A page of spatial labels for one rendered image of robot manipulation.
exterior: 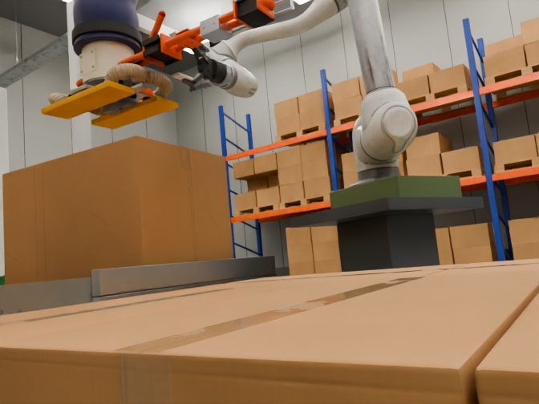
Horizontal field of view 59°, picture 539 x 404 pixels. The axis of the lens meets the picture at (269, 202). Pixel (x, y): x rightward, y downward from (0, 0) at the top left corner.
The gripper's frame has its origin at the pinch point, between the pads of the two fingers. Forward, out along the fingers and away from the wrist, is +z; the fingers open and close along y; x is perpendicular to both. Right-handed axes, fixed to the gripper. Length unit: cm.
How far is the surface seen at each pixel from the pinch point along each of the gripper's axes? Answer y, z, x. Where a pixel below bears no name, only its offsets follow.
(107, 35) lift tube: -8.0, 12.3, 17.1
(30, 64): -330, -368, 702
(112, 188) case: 45, 25, 3
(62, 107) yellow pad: 13.1, 18.9, 32.2
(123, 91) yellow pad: 13.2, 14.0, 9.4
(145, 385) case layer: 74, 86, -75
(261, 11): 2.7, 7.5, -37.6
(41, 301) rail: 72, 40, 13
